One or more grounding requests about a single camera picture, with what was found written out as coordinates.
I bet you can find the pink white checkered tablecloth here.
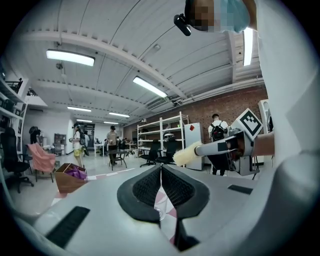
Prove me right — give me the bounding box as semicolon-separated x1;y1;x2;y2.
51;167;179;247

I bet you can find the person's head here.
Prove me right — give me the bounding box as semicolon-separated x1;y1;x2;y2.
184;0;251;33

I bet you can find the clear glass mug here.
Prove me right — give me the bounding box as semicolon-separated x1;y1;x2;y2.
153;189;176;222

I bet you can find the white shelving unit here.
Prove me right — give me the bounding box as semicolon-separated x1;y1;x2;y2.
136;111;190;161
0;77;28;161

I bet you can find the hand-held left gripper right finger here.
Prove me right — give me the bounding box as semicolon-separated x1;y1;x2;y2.
162;164;266;256

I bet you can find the pink cloth covered chair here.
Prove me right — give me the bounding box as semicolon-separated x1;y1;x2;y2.
26;142;56;183

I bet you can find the grey cabinet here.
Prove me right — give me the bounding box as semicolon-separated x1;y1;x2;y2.
184;122;205;171

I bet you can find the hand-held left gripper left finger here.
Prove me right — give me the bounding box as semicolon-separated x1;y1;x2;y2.
33;164;180;256

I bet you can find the black mezzanine railing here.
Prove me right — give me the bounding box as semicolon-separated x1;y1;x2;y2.
4;78;38;97

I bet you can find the black office chair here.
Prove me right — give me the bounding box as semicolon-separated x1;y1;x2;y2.
156;137;178;166
139;139;161;168
0;126;35;193

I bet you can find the wooden divided box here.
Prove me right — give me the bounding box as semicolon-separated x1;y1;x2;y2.
54;162;88;195

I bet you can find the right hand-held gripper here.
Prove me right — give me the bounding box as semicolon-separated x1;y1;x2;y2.
194;107;264;176

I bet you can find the purple cloth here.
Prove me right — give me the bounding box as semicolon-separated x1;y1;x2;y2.
65;166;88;180

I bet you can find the teal face mask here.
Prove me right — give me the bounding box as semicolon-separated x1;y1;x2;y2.
219;0;251;33

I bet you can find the person's right forearm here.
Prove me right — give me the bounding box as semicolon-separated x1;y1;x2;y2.
252;131;276;157

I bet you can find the dark low table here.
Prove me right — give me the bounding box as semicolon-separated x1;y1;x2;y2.
107;149;131;171

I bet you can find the person's white shirt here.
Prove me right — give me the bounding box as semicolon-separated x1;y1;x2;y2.
254;0;320;166

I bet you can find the black head camera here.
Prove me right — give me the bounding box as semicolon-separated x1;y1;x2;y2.
173;13;192;37

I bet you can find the yellow sponge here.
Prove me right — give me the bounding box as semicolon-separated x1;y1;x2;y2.
172;141;203;167

